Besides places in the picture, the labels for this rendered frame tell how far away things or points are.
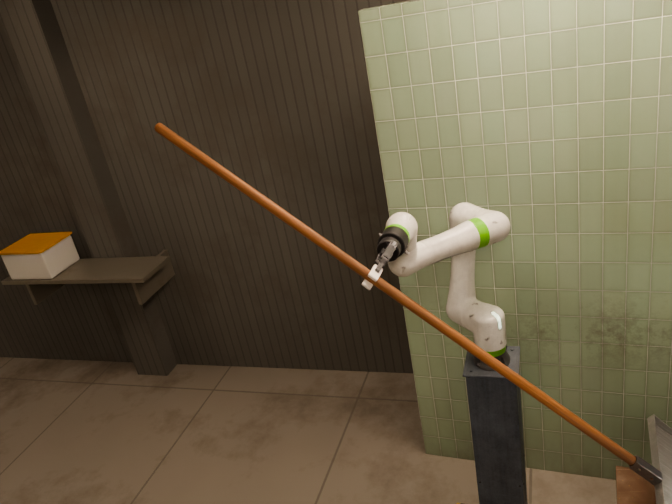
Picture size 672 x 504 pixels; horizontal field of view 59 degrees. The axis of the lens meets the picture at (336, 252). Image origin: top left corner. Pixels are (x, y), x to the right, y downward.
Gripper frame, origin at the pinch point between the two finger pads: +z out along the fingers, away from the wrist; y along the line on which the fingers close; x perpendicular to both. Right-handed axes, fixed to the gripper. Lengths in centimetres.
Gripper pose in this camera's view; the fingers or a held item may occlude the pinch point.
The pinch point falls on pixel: (372, 277)
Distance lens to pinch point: 177.4
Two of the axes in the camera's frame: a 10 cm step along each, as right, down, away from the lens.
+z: -3.4, 4.5, -8.3
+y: -4.6, 6.9, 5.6
